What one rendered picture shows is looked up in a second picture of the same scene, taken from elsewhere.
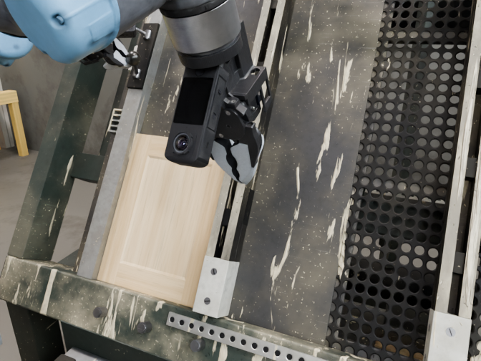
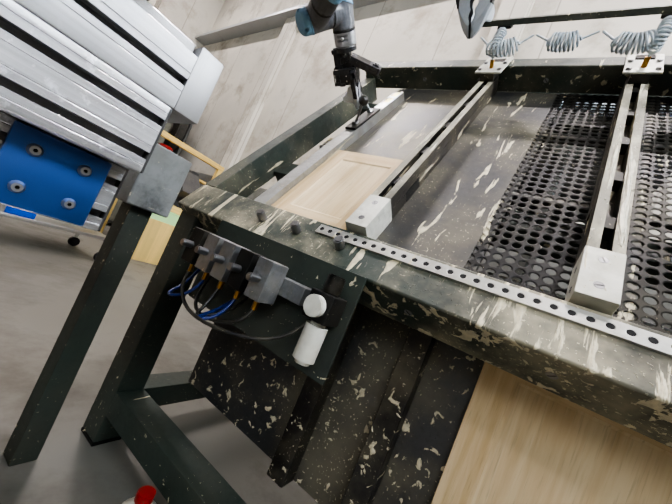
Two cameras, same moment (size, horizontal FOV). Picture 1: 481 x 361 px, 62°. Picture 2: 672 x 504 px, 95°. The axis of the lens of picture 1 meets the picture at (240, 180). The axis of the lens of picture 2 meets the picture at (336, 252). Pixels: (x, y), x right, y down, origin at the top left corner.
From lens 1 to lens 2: 0.72 m
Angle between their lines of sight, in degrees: 26
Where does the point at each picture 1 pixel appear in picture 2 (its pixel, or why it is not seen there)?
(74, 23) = not seen: outside the picture
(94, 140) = not seen: hidden behind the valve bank
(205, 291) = (362, 211)
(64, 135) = (286, 144)
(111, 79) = not seen: hidden behind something
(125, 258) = (296, 203)
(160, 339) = (304, 240)
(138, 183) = (328, 169)
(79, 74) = (314, 121)
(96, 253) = (276, 192)
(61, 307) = (228, 213)
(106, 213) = (296, 175)
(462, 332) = (617, 261)
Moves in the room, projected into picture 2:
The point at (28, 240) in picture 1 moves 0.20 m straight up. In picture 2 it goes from (227, 180) to (250, 130)
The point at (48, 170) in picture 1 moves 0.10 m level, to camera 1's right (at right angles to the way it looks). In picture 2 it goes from (265, 152) to (288, 161)
